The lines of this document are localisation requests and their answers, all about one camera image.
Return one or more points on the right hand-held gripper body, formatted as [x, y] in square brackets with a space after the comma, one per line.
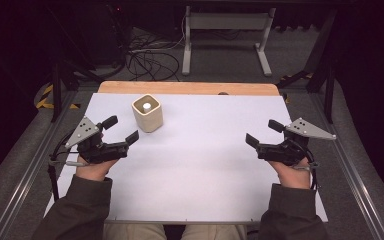
[285, 152]

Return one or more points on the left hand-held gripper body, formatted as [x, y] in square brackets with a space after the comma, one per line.
[95, 150]

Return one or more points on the beige square cup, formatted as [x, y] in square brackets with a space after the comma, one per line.
[150, 121]

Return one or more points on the white and green glue stick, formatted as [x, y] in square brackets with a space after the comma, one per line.
[147, 106]

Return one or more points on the person's left hand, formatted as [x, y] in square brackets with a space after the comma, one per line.
[93, 171]

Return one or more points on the person's right hand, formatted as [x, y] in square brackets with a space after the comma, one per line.
[295, 175]

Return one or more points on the black metal stand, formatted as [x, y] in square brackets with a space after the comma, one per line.
[57, 90]
[329, 96]

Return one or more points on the white table mat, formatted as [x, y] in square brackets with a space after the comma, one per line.
[186, 166]

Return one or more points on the yellow and black tape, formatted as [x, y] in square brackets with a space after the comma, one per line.
[45, 96]

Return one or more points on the person's left leg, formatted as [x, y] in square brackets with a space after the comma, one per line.
[133, 232]

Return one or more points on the person's leg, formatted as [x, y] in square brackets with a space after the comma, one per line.
[133, 232]
[213, 232]

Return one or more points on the person's right leg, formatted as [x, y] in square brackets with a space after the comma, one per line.
[213, 232]

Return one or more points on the aluminium rail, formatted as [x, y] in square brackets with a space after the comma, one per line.
[356, 186]
[16, 193]

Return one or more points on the white metal stand frame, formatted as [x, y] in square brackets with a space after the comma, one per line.
[226, 20]

